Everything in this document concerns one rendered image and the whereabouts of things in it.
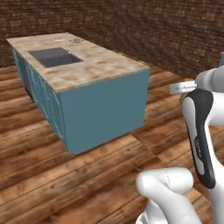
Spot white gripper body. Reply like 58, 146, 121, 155
168, 80, 199, 95

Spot teal kitchen island cabinets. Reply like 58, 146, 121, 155
10, 46, 151, 156

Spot grey sink basin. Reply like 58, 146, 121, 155
27, 46, 85, 69

